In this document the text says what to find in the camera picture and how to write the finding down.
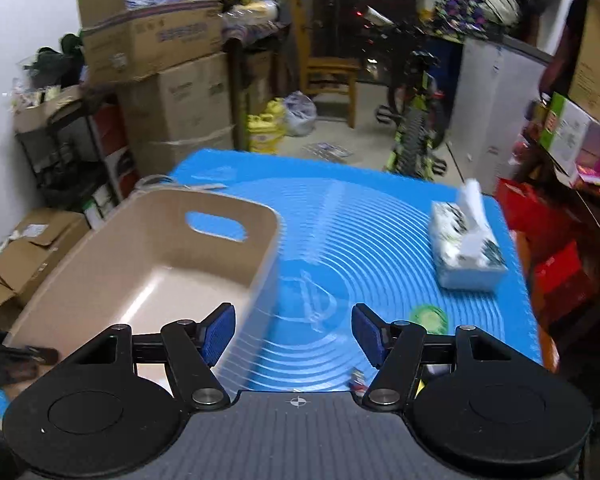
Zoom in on yellow oil jugs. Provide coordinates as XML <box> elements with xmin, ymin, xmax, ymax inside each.
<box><xmin>247</xmin><ymin>97</ymin><xmax>287</xmax><ymax>156</ymax></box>

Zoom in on blue silicone baking mat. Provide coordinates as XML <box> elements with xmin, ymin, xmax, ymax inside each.
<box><xmin>167</xmin><ymin>147</ymin><xmax>543</xmax><ymax>393</ymax></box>

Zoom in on brown cardboard sheet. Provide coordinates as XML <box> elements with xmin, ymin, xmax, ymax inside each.
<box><xmin>567</xmin><ymin>0</ymin><xmax>600</xmax><ymax>133</ymax></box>

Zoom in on patterned tissue box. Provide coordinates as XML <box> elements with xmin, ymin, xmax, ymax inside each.
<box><xmin>427</xmin><ymin>178</ymin><xmax>509</xmax><ymax>292</ymax></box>

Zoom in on white chest freezer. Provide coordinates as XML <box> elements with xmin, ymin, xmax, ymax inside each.
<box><xmin>447</xmin><ymin>35</ymin><xmax>556</xmax><ymax>196</ymax></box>

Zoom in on green and black bicycle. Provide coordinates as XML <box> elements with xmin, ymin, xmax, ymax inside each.
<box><xmin>352</xmin><ymin>5</ymin><xmax>453</xmax><ymax>181</ymax></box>

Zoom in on colourful patterned cloth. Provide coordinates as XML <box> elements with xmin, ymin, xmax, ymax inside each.
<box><xmin>432</xmin><ymin>0</ymin><xmax>503</xmax><ymax>43</ymax></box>

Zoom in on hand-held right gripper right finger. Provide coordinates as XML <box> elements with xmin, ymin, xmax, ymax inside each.
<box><xmin>351</xmin><ymin>303</ymin><xmax>542</xmax><ymax>407</ymax></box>

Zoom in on black metal rack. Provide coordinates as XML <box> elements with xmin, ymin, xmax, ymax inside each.
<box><xmin>15</xmin><ymin>95</ymin><xmax>141</xmax><ymax>211</ymax></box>

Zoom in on wooden chair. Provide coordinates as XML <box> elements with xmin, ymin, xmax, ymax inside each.
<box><xmin>290</xmin><ymin>0</ymin><xmax>363</xmax><ymax>128</ymax></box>

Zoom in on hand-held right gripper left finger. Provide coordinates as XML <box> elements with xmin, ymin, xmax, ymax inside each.
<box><xmin>60</xmin><ymin>303</ymin><xmax>237</xmax><ymax>409</ymax></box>

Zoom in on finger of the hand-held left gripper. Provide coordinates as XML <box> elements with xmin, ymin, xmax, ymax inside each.
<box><xmin>0</xmin><ymin>321</ymin><xmax>59</xmax><ymax>367</ymax></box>

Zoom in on papers on floor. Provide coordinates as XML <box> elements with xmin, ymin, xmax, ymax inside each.
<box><xmin>305</xmin><ymin>142</ymin><xmax>353</xmax><ymax>159</ymax></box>

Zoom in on beige plastic basket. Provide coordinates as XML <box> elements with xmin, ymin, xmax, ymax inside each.
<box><xmin>2</xmin><ymin>187</ymin><xmax>281</xmax><ymax>396</ymax></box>

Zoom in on green round toy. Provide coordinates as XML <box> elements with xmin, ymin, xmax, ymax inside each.
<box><xmin>409</xmin><ymin>304</ymin><xmax>451</xmax><ymax>334</ymax></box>

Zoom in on small cardboard box of clutter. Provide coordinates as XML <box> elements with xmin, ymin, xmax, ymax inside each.
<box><xmin>12</xmin><ymin>85</ymin><xmax>83</xmax><ymax>133</ymax></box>

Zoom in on open printed cardboard box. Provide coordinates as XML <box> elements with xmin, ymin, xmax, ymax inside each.
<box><xmin>76</xmin><ymin>0</ymin><xmax>226</xmax><ymax>86</ymax></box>

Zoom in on red paper bag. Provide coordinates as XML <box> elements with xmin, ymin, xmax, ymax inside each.
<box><xmin>495</xmin><ymin>177</ymin><xmax>600</xmax><ymax>321</ymax></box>

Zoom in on dark wooden table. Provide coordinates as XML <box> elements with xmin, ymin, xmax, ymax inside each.
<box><xmin>225</xmin><ymin>25</ymin><xmax>291</xmax><ymax>151</ymax></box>

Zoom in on white and green box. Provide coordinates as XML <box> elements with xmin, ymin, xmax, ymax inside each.
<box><xmin>540</xmin><ymin>92</ymin><xmax>600</xmax><ymax>176</ymax></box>

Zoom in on translucent plastic bag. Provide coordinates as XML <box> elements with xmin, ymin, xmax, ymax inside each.
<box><xmin>282</xmin><ymin>91</ymin><xmax>317</xmax><ymax>137</ymax></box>

